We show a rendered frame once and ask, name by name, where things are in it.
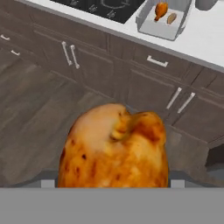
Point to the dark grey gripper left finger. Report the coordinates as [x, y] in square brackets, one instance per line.
[46, 176]

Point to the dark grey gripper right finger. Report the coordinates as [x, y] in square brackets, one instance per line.
[179, 178]

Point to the roasted chicken drumstick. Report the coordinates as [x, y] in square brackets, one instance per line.
[116, 157]
[161, 9]

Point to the grey tupperware container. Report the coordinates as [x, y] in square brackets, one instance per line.
[205, 4]
[159, 29]

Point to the brown sweet potato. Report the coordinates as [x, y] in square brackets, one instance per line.
[171, 18]

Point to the dark wood cupboard door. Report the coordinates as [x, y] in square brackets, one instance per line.
[201, 116]
[96, 73]
[51, 55]
[150, 93]

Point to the dark wood drawer front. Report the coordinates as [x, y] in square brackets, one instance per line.
[163, 62]
[14, 33]
[14, 58]

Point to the black hob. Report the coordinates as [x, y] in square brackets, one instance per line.
[96, 8]

